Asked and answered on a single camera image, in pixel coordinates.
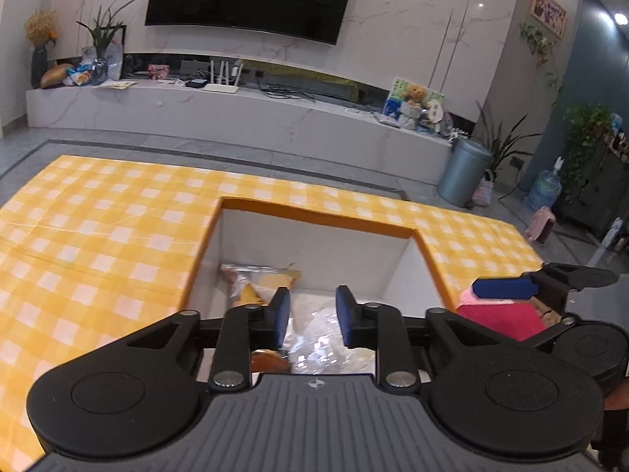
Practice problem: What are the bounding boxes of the orange cardboard box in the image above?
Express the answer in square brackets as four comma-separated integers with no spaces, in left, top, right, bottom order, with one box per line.
[179,195,459,390]

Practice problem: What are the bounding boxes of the dark cabinet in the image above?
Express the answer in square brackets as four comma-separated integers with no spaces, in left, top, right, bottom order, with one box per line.
[555,132,629,242]

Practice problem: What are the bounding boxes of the yellow snack packet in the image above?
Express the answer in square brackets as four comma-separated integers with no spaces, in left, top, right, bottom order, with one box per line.
[219,264,303,306]

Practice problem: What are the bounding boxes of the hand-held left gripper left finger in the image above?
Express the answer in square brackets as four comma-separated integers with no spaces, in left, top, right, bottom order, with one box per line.
[124,286,292,389]

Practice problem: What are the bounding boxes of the blue trash bin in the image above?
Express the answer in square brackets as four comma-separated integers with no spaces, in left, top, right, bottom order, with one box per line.
[437,137,494,208]

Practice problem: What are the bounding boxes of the white marble television cabinet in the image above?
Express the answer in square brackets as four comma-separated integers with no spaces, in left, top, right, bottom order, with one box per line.
[25,78,453,188]

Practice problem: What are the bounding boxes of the white plastic bag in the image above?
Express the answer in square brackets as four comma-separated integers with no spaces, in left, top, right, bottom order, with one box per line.
[289,304,380,375]

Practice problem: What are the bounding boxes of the green plant in glass vase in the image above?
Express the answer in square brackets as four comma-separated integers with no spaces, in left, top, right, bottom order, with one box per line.
[75,0,139,85]

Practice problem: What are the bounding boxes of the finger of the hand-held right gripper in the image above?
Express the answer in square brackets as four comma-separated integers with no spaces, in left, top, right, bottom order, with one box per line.
[472,262,618,302]
[530,317,577,351]

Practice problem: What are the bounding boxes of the black cables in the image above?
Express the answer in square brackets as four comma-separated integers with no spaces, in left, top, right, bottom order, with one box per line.
[257,83,316,102]

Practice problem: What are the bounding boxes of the wooden picture frame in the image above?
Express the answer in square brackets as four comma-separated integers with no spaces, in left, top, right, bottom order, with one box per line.
[529,0,569,38]

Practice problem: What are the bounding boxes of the golden ornament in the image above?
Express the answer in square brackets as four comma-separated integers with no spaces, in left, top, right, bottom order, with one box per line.
[40,62,75,90]

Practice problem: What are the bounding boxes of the blue water jug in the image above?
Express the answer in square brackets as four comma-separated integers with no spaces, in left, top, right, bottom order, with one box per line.
[523,156,563,212]

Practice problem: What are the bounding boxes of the red square box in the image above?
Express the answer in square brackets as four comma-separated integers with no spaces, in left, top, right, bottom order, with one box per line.
[455,299,546,343]

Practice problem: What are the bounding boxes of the long leaf potted plant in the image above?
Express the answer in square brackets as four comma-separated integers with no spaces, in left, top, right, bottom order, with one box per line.
[474,100,542,193]

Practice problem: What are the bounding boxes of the vase with dried flowers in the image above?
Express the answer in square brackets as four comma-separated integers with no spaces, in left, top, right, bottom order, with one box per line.
[24,8,60,89]

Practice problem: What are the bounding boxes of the yellow checked tablecloth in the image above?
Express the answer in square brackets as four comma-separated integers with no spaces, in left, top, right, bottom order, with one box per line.
[0,154,544,459]

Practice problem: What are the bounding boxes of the hanging vine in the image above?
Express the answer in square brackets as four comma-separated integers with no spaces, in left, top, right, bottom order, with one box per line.
[519,22,564,104]

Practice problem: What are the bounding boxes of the leafy green plant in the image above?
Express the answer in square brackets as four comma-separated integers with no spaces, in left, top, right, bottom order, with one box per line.
[559,103,613,203]

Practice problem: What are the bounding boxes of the teddy bear bouquet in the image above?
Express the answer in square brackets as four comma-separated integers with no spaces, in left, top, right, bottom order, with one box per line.
[400,84,428,129]

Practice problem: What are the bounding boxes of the brown snack packet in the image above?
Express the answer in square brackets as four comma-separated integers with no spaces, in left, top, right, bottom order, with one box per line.
[250,348,291,375]

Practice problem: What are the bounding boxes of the white router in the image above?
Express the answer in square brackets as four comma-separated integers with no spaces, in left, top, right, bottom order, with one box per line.
[203,58,241,94]

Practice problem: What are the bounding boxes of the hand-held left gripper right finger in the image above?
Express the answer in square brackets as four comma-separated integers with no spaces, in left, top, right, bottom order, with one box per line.
[335,284,498,389]

